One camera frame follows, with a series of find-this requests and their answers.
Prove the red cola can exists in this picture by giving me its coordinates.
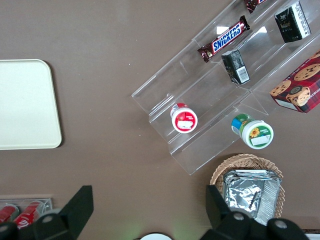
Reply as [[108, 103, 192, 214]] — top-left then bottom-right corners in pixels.
[[12, 200, 45, 230], [0, 203, 21, 224]]

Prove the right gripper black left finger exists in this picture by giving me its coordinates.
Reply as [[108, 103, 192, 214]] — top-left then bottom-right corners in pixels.
[[0, 185, 94, 240]]

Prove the small black carton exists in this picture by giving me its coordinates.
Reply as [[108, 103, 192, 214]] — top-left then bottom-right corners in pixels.
[[221, 49, 251, 85]]

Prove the woven wicker basket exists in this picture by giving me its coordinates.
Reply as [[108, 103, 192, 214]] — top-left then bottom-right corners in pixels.
[[209, 153, 286, 220]]

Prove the dark red candy bar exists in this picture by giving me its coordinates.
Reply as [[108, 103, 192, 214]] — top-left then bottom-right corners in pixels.
[[243, 0, 267, 14]]

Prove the Snickers chocolate bar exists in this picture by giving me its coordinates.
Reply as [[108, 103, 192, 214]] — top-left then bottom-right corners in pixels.
[[197, 15, 251, 63]]

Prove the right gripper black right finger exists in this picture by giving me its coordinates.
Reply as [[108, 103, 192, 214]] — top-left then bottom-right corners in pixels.
[[199, 184, 309, 240]]

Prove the red plaid cookie box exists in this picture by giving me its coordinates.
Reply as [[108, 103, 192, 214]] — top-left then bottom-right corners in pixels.
[[269, 50, 320, 114]]

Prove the green lid yogurt cup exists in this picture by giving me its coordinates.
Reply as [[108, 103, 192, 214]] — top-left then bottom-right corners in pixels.
[[230, 113, 275, 150]]

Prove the white round object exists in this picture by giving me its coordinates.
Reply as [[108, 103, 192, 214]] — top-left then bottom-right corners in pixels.
[[139, 232, 174, 240]]

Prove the black box with gold print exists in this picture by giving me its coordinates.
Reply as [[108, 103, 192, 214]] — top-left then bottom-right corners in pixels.
[[274, 1, 312, 44]]

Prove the red lid yogurt cup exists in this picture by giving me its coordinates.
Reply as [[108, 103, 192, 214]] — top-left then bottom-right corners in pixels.
[[170, 102, 199, 134]]

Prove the cream plastic tray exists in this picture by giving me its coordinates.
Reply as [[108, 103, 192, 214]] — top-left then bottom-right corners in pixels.
[[0, 58, 63, 151]]

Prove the clear acrylic can holder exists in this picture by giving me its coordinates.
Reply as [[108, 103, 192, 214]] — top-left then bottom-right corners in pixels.
[[0, 197, 54, 219]]

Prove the clear acrylic tiered stand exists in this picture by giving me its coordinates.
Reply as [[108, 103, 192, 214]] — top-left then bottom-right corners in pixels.
[[192, 0, 320, 116], [131, 39, 270, 176]]

